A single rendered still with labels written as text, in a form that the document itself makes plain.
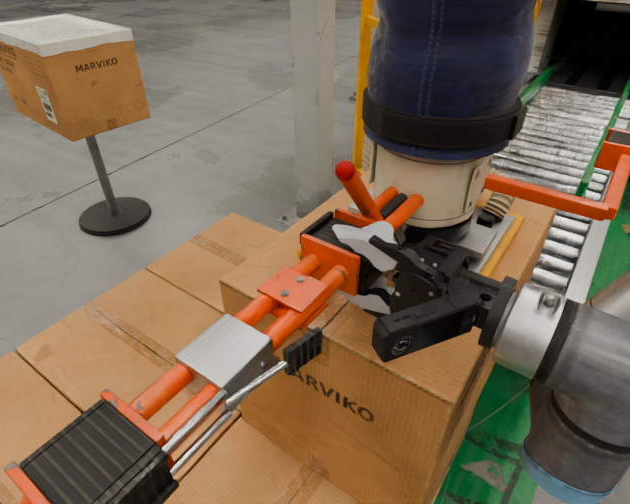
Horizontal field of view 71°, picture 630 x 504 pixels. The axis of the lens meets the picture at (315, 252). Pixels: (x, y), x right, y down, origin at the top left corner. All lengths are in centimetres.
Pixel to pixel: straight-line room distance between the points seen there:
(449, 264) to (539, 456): 23
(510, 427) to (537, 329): 133
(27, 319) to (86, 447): 197
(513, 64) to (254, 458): 82
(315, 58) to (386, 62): 155
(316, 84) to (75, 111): 107
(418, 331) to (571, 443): 18
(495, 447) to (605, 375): 127
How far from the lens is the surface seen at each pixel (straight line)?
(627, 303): 61
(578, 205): 75
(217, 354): 43
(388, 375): 61
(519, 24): 64
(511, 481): 168
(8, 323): 237
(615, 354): 48
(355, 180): 50
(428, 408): 61
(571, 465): 56
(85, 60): 225
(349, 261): 51
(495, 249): 81
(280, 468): 98
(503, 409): 182
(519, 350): 48
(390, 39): 63
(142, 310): 133
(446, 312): 47
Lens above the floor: 142
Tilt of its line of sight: 37 degrees down
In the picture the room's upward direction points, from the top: straight up
